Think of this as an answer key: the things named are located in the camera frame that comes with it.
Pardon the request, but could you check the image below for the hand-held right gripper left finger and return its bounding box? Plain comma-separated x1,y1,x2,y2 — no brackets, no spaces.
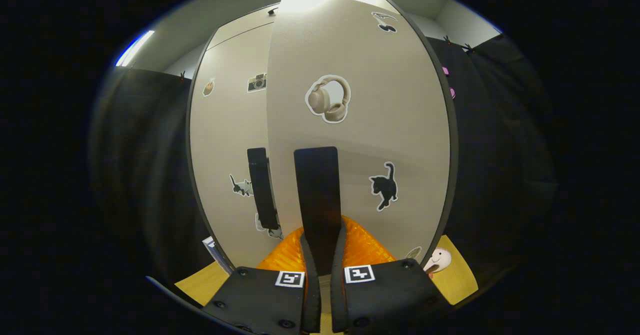
202,226,322,335

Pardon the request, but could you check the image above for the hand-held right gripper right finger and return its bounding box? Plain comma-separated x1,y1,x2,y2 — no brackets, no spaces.
330,215,453,335

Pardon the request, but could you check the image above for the black door handle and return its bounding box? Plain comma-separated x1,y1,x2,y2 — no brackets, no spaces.
247,147,280,230
293,146,342,276

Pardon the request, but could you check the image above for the cabinet door with headphone sticker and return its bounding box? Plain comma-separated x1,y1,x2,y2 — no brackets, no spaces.
266,0,458,276

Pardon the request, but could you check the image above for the cabinet door with camera sticker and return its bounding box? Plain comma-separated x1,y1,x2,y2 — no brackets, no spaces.
189,22,283,271

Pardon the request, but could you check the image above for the beige double-door shoe cabinet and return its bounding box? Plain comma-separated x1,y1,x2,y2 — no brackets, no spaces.
185,0,459,276

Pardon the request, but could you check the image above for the white pink toy figure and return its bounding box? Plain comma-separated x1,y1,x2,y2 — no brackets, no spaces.
424,247,452,279

